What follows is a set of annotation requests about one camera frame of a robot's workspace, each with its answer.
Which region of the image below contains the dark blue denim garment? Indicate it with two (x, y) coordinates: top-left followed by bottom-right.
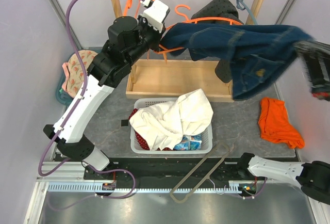
(161, 23), (314, 101)

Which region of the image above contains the blue grey hanger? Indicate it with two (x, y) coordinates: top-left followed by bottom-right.
(212, 0), (259, 26)

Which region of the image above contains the grey dotted garment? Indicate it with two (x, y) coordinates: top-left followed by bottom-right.
(191, 0), (243, 83)

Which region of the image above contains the grey metal hanger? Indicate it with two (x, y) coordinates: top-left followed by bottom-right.
(169, 141), (230, 204)

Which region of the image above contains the blue floral garment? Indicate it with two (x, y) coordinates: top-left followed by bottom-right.
(173, 134), (202, 151)

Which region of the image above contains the white shirt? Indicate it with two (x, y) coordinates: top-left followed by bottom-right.
(129, 89), (213, 151)

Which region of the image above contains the red polka dot skirt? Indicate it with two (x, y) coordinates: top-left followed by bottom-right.
(135, 132), (173, 151)

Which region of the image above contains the white plastic basket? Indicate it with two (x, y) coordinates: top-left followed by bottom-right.
(130, 98), (213, 155)

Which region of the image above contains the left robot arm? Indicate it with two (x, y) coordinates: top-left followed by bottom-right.
(43, 15), (165, 179)

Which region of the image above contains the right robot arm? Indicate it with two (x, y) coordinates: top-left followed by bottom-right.
(236, 41), (329, 205)

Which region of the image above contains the orange cloth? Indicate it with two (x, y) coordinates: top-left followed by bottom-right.
(258, 97), (305, 149)

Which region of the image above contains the wooden clothes rack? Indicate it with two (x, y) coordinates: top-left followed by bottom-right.
(126, 0), (263, 102)

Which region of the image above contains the floral oven mitt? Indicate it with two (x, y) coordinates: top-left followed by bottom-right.
(62, 50), (97, 98)

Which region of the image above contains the teal plastic tray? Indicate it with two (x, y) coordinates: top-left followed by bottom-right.
(55, 73), (73, 107)

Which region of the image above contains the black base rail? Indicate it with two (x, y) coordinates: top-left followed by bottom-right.
(82, 156), (300, 190)

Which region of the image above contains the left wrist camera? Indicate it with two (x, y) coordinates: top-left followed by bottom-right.
(140, 0), (170, 33)

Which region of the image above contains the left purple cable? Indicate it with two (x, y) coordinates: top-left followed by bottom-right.
(38, 0), (146, 199)

